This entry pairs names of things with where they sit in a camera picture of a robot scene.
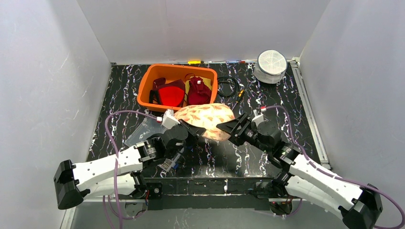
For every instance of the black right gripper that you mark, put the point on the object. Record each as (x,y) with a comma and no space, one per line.
(244,130)

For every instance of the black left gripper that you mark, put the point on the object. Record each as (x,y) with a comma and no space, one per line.
(186,129)

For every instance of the peach print mesh laundry bag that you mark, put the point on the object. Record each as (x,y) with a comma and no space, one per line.
(207,116)

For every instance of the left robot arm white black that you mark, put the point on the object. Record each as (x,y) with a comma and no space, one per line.
(121,173)

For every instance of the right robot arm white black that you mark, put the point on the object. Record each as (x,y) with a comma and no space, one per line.
(358,207)

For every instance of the dark red bra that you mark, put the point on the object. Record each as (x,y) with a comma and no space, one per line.
(193,98)

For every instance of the bright red bra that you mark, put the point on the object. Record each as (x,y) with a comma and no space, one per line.
(167,94)

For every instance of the orange black screwdriver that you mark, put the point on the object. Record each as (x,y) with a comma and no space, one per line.
(239,99)

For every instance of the clear plastic screw organizer box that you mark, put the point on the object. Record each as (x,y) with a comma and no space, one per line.
(141,140)

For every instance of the orange plastic basin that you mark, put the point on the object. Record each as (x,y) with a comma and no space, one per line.
(172,73)

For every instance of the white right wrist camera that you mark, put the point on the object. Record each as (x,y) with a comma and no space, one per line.
(258,117)

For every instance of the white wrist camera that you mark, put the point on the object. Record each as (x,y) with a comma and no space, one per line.
(258,117)
(168,120)

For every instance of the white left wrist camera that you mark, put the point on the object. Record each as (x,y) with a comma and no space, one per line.
(168,120)

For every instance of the yellow marker at wall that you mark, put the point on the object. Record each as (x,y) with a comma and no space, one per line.
(195,62)

